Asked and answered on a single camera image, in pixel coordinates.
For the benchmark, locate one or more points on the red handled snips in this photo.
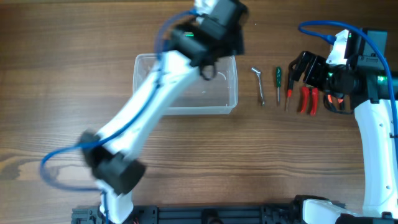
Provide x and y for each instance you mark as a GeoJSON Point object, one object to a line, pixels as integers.
{"type": "Point", "coordinates": [310, 98]}

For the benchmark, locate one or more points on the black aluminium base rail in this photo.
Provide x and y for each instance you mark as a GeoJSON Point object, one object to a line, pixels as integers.
{"type": "Point", "coordinates": [266, 214]}

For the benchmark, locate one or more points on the silver socket wrench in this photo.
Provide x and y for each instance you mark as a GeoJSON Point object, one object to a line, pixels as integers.
{"type": "Point", "coordinates": [259, 78]}

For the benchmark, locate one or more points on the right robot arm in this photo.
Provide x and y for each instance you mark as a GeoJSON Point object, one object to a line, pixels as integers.
{"type": "Point", "coordinates": [356, 68]}

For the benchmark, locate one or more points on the orange black needle-nose pliers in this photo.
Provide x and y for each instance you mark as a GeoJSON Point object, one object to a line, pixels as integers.
{"type": "Point", "coordinates": [333, 104]}

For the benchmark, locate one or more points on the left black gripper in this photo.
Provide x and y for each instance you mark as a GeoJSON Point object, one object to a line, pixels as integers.
{"type": "Point", "coordinates": [236, 44]}

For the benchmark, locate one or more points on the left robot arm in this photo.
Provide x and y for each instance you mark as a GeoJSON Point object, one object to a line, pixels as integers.
{"type": "Point", "coordinates": [188, 47]}

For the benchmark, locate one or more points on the green handled screwdriver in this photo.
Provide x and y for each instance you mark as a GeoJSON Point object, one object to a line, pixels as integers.
{"type": "Point", "coordinates": [278, 78]}

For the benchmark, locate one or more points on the black red handled screwdriver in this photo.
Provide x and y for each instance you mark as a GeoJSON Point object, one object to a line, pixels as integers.
{"type": "Point", "coordinates": [289, 91]}

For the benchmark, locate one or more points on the clear plastic container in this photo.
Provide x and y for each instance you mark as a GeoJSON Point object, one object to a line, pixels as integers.
{"type": "Point", "coordinates": [218, 96]}

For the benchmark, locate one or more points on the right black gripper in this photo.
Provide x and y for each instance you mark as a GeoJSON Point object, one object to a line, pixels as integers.
{"type": "Point", "coordinates": [317, 63]}

